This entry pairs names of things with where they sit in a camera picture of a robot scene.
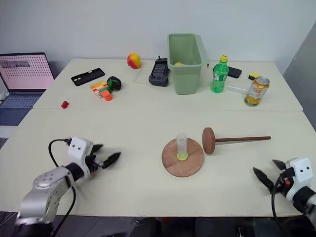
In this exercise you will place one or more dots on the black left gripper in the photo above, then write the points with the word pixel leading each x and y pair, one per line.
pixel 93 161

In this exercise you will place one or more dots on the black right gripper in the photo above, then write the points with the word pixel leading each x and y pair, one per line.
pixel 284 184

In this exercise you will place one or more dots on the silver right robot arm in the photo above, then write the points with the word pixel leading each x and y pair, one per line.
pixel 309 201

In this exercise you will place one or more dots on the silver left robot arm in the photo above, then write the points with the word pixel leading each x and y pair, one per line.
pixel 44 195

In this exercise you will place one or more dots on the brown wooden disc-and-rod peg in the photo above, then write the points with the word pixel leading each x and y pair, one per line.
pixel 208 141

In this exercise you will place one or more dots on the round wooden board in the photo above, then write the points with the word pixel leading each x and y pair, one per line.
pixel 192 163

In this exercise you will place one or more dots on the orange plastic piece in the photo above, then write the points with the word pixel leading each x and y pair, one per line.
pixel 107 95

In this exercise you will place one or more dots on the small red block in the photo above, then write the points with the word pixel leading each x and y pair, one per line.
pixel 65 104

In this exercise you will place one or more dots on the clear tube with green bottom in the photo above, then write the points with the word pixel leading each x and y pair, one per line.
pixel 182 145

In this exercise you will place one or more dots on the yellow drink can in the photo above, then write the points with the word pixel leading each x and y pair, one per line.
pixel 256 92

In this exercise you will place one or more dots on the clear plastic case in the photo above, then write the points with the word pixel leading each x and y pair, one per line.
pixel 237 88

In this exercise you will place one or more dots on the yellow and black sponge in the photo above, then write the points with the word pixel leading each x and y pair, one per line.
pixel 253 76

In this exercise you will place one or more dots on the red and yellow apple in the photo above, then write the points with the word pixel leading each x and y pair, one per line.
pixel 134 60

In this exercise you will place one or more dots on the black smartphone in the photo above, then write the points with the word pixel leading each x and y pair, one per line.
pixel 235 72

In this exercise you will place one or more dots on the green plastic soda bottle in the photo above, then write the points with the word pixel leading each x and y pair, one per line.
pixel 219 77

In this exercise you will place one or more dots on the green plastic bin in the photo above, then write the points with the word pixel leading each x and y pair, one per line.
pixel 186 79

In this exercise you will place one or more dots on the open laptop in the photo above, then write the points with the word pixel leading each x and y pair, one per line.
pixel 22 74

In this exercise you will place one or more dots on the yellow object in bin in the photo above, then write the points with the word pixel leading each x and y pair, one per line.
pixel 179 64

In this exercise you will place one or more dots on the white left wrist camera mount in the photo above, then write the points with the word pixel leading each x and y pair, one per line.
pixel 78 150

